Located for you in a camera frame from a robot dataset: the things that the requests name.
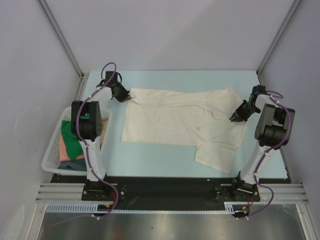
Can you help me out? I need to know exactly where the aluminium corner post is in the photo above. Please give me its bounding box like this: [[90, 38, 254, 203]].
[[256, 0, 303, 78], [36, 0, 84, 79]]

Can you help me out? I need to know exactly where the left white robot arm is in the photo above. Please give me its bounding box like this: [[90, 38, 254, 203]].
[[71, 82, 131, 200]]

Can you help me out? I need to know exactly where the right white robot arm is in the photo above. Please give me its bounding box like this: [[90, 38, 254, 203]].
[[230, 93, 296, 201]]

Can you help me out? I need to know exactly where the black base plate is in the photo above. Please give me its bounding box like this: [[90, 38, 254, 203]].
[[49, 175, 266, 211]]

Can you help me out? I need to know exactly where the beige t shirt in basket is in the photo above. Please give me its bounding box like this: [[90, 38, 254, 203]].
[[99, 117, 109, 150]]

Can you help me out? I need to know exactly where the white slotted cable duct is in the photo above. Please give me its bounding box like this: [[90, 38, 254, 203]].
[[45, 203, 248, 215]]

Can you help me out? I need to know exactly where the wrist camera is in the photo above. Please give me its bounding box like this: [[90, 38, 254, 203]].
[[96, 71, 122, 88], [249, 84, 267, 102]]

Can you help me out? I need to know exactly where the green t shirt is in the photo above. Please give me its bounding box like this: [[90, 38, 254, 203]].
[[60, 120, 81, 161]]

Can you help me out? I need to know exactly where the cream t shirt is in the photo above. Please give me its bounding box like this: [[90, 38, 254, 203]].
[[121, 88, 246, 173]]

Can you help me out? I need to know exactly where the aluminium frame rail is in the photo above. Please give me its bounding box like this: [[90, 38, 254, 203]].
[[36, 183, 309, 205]]

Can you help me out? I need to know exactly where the right aluminium corner post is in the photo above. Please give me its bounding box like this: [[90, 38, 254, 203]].
[[256, 0, 303, 78]]

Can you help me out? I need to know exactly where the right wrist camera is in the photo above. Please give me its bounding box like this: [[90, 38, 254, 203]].
[[249, 84, 267, 102]]

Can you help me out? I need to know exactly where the pink t shirt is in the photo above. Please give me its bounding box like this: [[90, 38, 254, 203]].
[[59, 136, 85, 162]]

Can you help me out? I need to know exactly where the blue t shirt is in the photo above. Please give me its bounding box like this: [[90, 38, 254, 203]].
[[58, 158, 87, 172]]

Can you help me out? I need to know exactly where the left aluminium corner post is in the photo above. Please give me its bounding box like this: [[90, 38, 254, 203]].
[[36, 0, 84, 79]]

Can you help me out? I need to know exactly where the white plastic laundry basket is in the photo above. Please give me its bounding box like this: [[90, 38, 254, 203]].
[[41, 106, 113, 174]]

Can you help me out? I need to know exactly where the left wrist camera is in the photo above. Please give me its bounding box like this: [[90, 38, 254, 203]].
[[96, 71, 122, 88]]

